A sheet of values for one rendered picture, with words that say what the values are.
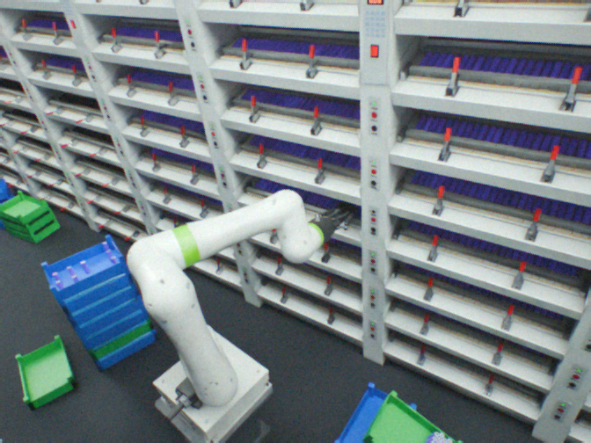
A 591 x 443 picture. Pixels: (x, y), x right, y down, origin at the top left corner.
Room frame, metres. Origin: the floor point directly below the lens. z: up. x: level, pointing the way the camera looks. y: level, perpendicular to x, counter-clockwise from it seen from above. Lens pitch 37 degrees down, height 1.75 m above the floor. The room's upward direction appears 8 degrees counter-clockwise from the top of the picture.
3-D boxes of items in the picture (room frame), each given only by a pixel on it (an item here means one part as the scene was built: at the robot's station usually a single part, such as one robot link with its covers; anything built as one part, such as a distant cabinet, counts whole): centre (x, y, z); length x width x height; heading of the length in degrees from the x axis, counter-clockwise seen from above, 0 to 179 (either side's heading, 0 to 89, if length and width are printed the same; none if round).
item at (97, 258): (1.53, 0.91, 0.52); 0.30 x 0.20 x 0.08; 120
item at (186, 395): (0.93, 0.40, 0.41); 0.26 x 0.15 x 0.06; 139
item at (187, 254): (0.97, 0.36, 0.97); 0.18 x 0.13 x 0.12; 116
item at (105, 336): (1.53, 0.91, 0.20); 0.30 x 0.20 x 0.08; 120
